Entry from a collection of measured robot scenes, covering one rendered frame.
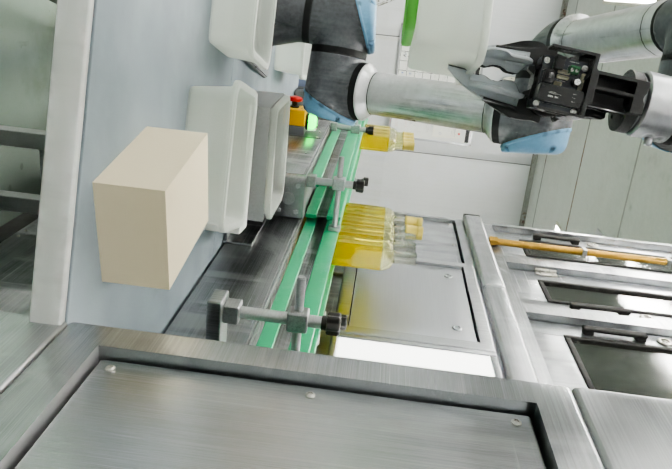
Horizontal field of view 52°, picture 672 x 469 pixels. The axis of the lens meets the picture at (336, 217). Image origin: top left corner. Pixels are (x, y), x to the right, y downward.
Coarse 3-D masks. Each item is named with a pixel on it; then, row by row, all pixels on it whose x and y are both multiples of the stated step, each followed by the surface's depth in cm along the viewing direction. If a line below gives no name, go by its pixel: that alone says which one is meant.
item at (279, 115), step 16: (288, 96) 137; (272, 112) 126; (288, 112) 141; (272, 128) 125; (288, 128) 142; (272, 144) 126; (272, 160) 127; (272, 176) 128; (272, 192) 145; (272, 208) 136
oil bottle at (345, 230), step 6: (342, 228) 157; (348, 228) 157; (354, 228) 158; (360, 228) 158; (366, 228) 159; (342, 234) 155; (348, 234) 155; (354, 234) 155; (360, 234) 155; (366, 234) 155; (372, 234) 155; (378, 234) 156; (384, 234) 156; (390, 234) 157; (390, 240) 155
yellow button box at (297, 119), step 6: (294, 108) 186; (300, 108) 186; (294, 114) 185; (300, 114) 184; (306, 114) 187; (294, 120) 185; (300, 120) 185; (294, 126) 186; (300, 126) 186; (288, 132) 186; (294, 132) 186; (300, 132) 186
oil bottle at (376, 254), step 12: (348, 240) 151; (360, 240) 152; (372, 240) 152; (384, 240) 153; (336, 252) 150; (348, 252) 150; (360, 252) 150; (372, 252) 149; (384, 252) 149; (336, 264) 151; (348, 264) 151; (360, 264) 150; (372, 264) 150; (384, 264) 150
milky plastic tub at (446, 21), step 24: (408, 0) 74; (432, 0) 72; (456, 0) 71; (480, 0) 71; (408, 24) 76; (432, 24) 72; (456, 24) 71; (480, 24) 71; (432, 48) 74; (456, 48) 72; (480, 48) 71; (432, 72) 89
